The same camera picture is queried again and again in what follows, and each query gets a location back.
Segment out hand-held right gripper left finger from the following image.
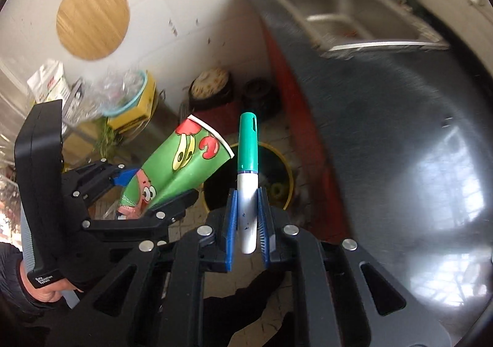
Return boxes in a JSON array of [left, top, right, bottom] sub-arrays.
[[58, 188, 238, 347]]

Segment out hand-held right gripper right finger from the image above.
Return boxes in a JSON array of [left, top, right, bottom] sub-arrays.
[[257, 187, 453, 347]]

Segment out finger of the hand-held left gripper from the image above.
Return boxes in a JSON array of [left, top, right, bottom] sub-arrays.
[[82, 189, 200, 244], [63, 157, 140, 214]]

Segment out green cartoon paper cup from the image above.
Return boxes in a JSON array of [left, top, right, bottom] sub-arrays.
[[116, 114, 235, 218]]

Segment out black trash bin yellow rim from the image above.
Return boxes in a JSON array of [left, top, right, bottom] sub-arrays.
[[202, 141, 295, 213]]

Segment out white marker with green cap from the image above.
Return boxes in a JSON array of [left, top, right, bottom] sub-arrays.
[[236, 112, 260, 254]]

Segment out person's left forearm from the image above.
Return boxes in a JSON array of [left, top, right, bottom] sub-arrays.
[[0, 241, 51, 325]]

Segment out person's left hand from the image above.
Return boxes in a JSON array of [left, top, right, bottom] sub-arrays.
[[18, 265, 84, 304]]

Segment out green vegetables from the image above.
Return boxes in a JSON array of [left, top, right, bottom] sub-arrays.
[[92, 118, 128, 155]]

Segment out yellow cardboard box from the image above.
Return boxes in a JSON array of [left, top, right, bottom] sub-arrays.
[[107, 71, 158, 132]]

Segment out clear plastic bag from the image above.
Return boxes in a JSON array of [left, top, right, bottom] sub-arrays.
[[63, 67, 149, 124]]

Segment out white printed bag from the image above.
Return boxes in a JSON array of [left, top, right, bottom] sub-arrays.
[[27, 60, 70, 105]]

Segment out black pot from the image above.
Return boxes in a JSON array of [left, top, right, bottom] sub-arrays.
[[242, 77, 280, 116]]

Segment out pot with patterned lid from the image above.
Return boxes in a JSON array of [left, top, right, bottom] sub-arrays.
[[189, 67, 235, 120]]

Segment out round wooden board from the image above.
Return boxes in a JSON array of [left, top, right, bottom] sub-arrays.
[[56, 0, 131, 60]]

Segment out steel sink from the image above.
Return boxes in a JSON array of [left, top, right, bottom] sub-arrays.
[[264, 0, 451, 53]]

